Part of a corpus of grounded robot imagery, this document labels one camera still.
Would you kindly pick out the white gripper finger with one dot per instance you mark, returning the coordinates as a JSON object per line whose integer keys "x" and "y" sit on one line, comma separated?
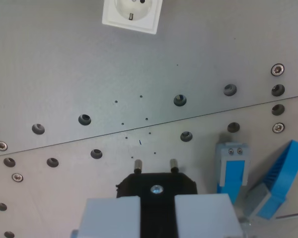
{"x": 110, "y": 218}
{"x": 203, "y": 217}

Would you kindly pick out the black two-pin power plug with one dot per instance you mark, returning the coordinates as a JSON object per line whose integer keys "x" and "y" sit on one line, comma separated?
{"x": 157, "y": 181}

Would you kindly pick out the silver hex socket screw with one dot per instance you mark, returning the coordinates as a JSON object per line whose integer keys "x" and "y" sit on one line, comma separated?
{"x": 278, "y": 127}
{"x": 17, "y": 177}
{"x": 277, "y": 70}
{"x": 1, "y": 145}

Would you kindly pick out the blue and grey clip holder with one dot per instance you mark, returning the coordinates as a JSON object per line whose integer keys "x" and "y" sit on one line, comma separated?
{"x": 233, "y": 171}

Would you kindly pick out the thin metal rod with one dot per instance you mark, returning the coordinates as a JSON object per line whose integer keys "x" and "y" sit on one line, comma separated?
{"x": 291, "y": 216}

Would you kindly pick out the blue ribbed plastic part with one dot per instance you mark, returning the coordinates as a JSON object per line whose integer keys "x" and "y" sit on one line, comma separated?
{"x": 281, "y": 173}

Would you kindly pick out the white wall socket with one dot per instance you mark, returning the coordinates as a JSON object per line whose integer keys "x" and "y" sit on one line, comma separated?
{"x": 144, "y": 23}

